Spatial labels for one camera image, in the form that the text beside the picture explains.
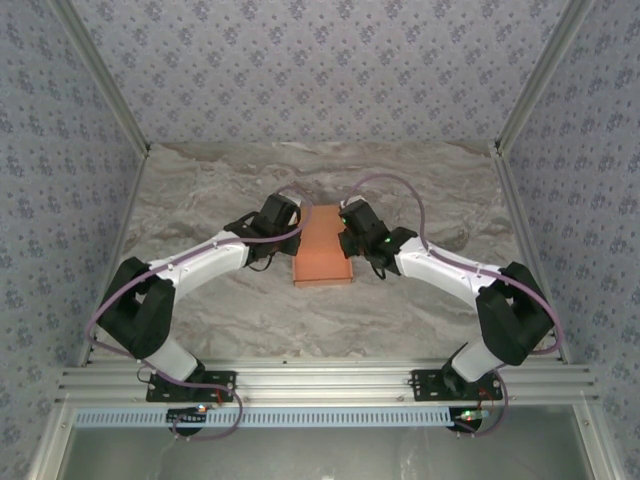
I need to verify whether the aluminium front beam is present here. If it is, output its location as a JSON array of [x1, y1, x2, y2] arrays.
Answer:
[[53, 355, 601, 405]]

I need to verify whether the small black controller board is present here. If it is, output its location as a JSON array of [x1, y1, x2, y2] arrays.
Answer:
[[449, 405, 494, 434], [166, 405, 210, 434]]

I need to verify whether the grey metal sheet panel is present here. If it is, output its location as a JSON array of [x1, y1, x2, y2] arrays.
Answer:
[[64, 424, 596, 480]]

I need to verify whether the aluminium side rail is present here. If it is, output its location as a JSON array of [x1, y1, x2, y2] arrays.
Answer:
[[77, 144, 154, 369], [492, 142, 574, 364]]

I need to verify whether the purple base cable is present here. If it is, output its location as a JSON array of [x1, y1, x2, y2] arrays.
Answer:
[[139, 364, 245, 444], [452, 382, 512, 439]]

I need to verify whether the slotted grey cable duct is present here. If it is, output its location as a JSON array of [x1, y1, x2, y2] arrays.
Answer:
[[73, 405, 464, 430]]

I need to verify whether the aluminium frame post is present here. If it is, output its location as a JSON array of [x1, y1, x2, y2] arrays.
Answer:
[[49, 0, 152, 154], [491, 0, 599, 156]]

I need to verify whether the aluminium frame leg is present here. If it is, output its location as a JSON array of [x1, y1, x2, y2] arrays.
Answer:
[[572, 403, 624, 480], [27, 403, 76, 480]]

